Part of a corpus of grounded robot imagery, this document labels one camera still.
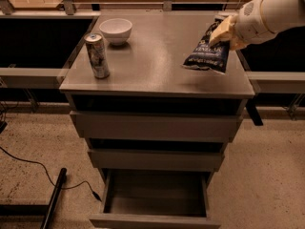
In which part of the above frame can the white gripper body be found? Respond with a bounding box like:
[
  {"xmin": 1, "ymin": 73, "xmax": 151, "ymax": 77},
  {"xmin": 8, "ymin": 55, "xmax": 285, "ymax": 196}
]
[{"xmin": 234, "ymin": 0, "xmax": 276, "ymax": 44}]

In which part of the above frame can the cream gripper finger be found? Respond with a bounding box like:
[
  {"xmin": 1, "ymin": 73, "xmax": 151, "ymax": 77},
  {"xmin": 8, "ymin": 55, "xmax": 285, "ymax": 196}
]
[
  {"xmin": 230, "ymin": 35, "xmax": 248, "ymax": 51},
  {"xmin": 209, "ymin": 15, "xmax": 237, "ymax": 48}
]

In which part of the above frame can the blue chip bag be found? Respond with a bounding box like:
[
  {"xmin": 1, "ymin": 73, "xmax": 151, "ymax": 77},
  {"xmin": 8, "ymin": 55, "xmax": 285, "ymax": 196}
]
[{"xmin": 183, "ymin": 17, "xmax": 230, "ymax": 73}]

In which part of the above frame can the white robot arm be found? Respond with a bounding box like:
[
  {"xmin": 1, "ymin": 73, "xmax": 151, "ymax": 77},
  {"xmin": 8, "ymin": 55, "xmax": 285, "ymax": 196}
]
[{"xmin": 209, "ymin": 0, "xmax": 305, "ymax": 51}]

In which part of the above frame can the grey drawer cabinet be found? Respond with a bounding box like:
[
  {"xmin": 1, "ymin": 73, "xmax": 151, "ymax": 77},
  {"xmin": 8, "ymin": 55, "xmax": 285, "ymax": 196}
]
[{"xmin": 58, "ymin": 10, "xmax": 256, "ymax": 177}]

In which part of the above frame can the grey top drawer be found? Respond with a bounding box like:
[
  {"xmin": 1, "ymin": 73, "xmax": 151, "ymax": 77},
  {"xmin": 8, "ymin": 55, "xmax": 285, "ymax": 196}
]
[{"xmin": 71, "ymin": 111, "xmax": 242, "ymax": 142}]

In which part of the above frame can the grey middle drawer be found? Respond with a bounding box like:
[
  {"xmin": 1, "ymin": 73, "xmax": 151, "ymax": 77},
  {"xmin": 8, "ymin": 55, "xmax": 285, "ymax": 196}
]
[{"xmin": 88, "ymin": 149, "xmax": 223, "ymax": 172}]

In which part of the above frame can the grey open bottom drawer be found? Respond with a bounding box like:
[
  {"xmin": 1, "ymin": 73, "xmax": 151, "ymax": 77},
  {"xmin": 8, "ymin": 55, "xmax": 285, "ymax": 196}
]
[{"xmin": 90, "ymin": 170, "xmax": 221, "ymax": 229}]

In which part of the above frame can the white ceramic bowl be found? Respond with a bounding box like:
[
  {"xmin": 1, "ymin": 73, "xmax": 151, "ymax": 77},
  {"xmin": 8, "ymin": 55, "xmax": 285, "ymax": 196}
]
[{"xmin": 99, "ymin": 18, "xmax": 132, "ymax": 46}]

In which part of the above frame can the tall printed drink can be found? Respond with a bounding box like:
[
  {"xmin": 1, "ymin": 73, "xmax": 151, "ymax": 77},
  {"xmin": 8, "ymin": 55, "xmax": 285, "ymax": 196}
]
[{"xmin": 84, "ymin": 33, "xmax": 110, "ymax": 79}]

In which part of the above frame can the black metal stand leg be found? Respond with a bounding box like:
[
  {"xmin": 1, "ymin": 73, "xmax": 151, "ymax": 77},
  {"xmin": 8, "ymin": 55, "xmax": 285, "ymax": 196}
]
[{"xmin": 0, "ymin": 167, "xmax": 69, "ymax": 229}]

